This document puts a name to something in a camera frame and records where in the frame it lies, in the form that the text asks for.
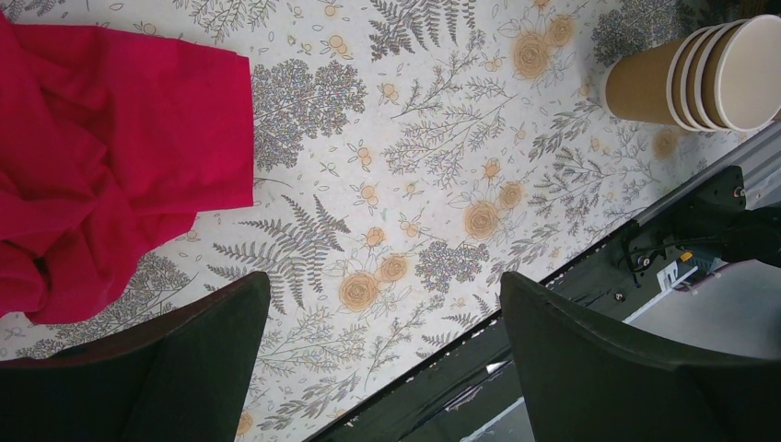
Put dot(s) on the floral patterned table mat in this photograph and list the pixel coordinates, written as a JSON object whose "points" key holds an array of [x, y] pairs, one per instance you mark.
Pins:
{"points": [[406, 154]]}

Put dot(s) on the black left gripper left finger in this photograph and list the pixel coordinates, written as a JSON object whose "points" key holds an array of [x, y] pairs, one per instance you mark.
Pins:
{"points": [[182, 376]]}

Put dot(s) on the red cloth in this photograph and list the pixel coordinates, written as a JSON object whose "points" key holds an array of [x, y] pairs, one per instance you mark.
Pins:
{"points": [[112, 142]]}

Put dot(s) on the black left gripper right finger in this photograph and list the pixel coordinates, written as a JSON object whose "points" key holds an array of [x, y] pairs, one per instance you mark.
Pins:
{"points": [[587, 377]]}

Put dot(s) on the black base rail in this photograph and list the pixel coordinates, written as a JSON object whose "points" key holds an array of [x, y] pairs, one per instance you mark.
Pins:
{"points": [[604, 281]]}

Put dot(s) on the stack of brown paper cups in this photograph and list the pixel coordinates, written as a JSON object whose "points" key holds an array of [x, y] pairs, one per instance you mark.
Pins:
{"points": [[720, 78]]}

